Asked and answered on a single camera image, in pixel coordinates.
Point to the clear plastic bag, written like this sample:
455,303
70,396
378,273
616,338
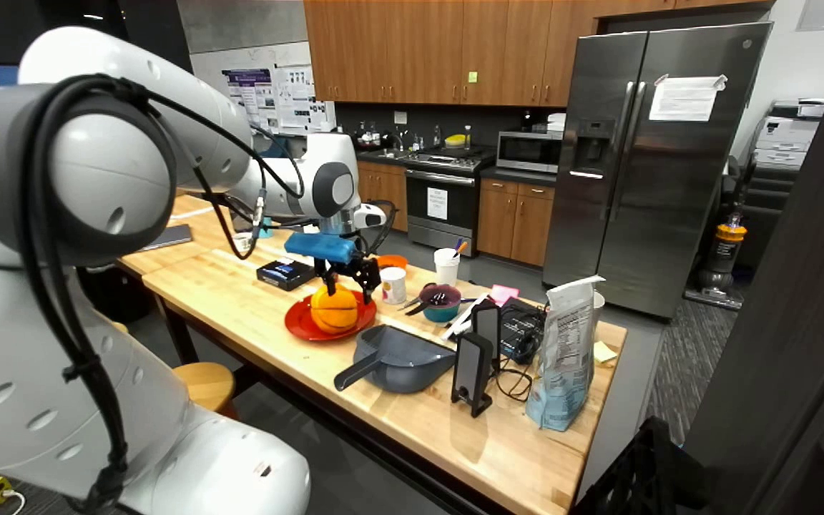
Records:
565,360

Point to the silver microwave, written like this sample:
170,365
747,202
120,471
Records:
526,152

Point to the black oven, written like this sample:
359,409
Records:
442,230

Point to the black tablet stand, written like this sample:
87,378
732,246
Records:
469,372
486,330

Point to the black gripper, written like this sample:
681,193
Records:
348,267

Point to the pink sticky note pad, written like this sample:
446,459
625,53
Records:
503,296

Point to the black electronics box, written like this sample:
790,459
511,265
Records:
525,330

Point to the white printed sign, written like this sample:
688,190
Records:
439,203

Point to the white paper cup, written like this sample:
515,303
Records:
446,267

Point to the wooden lower cabinet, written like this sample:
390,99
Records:
388,190
515,222

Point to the white paper notice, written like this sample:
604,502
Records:
685,99

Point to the silver kettle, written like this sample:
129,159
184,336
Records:
366,137

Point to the yellow black vacuum cleaner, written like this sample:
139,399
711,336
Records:
728,246

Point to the yellow bowl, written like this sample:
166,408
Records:
455,142

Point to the stainless steel refrigerator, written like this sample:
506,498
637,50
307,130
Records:
651,190

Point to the black flat box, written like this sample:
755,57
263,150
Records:
283,276

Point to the black chair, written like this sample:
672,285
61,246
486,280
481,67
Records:
642,476

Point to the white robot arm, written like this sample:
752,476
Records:
11,401

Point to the teal bowl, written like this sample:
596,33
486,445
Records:
442,306

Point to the dark shelving unit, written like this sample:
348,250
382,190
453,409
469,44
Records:
794,332

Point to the red plate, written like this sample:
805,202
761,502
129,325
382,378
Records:
302,325

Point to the wooden upper cabinets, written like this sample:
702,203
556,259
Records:
431,46

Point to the whiteboard with posters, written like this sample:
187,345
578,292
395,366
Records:
277,89

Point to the orange bowl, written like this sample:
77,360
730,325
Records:
392,262

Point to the round wooden stool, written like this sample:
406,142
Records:
207,385

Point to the white mug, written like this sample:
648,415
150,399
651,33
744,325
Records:
392,286

